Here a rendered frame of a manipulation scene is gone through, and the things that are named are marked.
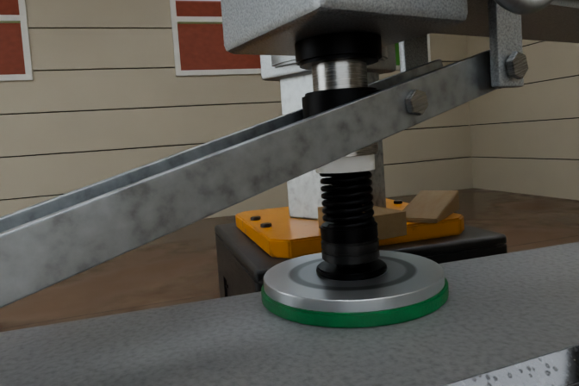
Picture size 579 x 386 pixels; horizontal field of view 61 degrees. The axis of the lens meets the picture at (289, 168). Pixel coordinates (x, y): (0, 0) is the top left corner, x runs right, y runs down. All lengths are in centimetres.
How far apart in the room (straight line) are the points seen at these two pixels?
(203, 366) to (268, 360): 6
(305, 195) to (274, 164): 81
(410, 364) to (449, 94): 32
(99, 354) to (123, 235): 15
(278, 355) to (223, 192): 15
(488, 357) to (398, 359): 7
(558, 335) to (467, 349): 9
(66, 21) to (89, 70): 61
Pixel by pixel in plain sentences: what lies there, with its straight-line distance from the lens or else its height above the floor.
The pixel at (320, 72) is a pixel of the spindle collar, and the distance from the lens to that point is 56.
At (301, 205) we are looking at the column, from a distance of 129.
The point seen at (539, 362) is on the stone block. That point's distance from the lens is 47.
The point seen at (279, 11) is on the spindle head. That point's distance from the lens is 51.
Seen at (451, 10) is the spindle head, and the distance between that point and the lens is 56.
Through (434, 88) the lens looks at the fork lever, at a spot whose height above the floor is 104.
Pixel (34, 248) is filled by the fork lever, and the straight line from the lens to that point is 41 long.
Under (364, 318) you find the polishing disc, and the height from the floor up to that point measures 81.
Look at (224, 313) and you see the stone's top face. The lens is 58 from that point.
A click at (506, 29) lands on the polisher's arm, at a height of 111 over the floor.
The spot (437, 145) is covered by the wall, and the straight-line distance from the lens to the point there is 786.
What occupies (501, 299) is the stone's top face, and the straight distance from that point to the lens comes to 60.
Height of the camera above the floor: 100
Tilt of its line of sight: 4 degrees down
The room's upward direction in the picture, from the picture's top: 4 degrees counter-clockwise
